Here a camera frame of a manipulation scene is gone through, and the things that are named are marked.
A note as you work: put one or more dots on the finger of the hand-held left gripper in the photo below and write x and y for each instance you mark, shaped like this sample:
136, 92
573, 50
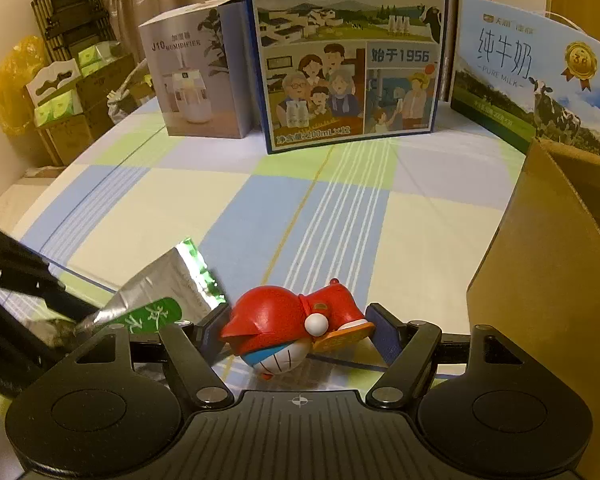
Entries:
15, 245
67, 314

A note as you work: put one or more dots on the black folding rack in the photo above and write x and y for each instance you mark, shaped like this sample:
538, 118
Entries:
65, 5

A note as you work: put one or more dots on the carton of green tissue packs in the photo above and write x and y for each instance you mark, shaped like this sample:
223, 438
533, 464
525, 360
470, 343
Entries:
105, 60

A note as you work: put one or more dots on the white top tissue carton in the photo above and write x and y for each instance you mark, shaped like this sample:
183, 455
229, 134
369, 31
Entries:
55, 92

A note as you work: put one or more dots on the crumpled grey bag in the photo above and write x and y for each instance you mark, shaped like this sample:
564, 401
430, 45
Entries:
122, 105

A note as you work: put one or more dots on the blue milk carton box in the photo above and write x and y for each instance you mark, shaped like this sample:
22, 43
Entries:
330, 70

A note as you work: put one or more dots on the cardboard box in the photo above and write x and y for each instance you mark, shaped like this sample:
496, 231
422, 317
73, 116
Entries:
545, 270

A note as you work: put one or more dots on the cow print milk box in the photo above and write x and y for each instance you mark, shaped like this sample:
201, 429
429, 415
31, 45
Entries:
510, 75

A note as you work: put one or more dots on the stack of brown cartons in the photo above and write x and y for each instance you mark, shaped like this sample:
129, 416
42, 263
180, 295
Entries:
87, 125

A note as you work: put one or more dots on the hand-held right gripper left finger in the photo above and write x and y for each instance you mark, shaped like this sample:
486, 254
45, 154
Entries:
214, 335

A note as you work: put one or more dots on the red cat figurine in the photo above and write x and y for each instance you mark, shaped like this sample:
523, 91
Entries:
270, 316

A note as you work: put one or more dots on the humidifier product box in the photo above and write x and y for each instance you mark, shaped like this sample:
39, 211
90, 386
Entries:
195, 85

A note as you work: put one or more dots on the checked tablecloth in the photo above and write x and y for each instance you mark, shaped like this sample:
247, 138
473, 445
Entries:
230, 200

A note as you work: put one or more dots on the yellow plastic bag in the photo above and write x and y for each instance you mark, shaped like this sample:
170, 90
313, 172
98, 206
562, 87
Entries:
12, 90

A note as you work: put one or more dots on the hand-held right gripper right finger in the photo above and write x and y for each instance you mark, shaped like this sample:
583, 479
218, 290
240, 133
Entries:
381, 332

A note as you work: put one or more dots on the silver foil pouch green label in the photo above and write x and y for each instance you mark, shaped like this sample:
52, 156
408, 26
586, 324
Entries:
150, 290

